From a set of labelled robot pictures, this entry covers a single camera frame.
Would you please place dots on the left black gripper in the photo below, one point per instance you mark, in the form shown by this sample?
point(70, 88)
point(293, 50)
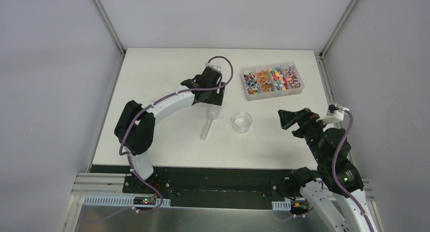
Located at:
point(212, 100)

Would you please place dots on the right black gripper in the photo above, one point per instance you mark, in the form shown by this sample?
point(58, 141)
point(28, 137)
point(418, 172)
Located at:
point(287, 118)

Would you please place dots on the clear plastic scoop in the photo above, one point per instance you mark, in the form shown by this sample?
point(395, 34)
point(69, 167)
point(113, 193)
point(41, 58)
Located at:
point(212, 113)

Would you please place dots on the clear plastic round jar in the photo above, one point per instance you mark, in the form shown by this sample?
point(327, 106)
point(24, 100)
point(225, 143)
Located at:
point(241, 122)

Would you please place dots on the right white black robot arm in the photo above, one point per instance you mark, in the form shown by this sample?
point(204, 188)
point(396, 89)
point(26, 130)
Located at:
point(335, 190)

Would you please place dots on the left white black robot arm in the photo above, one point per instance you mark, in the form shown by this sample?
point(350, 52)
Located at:
point(136, 125)

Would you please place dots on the clear divided candy box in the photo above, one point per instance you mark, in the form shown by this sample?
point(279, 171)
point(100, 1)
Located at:
point(271, 80)

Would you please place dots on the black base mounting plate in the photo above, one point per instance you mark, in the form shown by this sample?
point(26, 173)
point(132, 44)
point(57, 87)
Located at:
point(252, 189)

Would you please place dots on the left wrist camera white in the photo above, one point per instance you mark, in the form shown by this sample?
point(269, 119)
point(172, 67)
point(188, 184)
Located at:
point(216, 67)

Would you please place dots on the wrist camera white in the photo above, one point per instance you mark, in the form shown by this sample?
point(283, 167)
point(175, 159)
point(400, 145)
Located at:
point(216, 67)
point(335, 113)

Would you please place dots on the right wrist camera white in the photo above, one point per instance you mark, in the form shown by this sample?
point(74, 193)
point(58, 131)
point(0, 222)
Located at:
point(335, 113)

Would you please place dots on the right white cable duct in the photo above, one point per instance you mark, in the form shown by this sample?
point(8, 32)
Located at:
point(281, 205)

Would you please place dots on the white cable duct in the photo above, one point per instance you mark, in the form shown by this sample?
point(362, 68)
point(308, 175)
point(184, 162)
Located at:
point(281, 205)
point(125, 201)

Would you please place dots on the left white cable duct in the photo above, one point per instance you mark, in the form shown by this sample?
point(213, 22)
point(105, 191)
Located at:
point(125, 201)

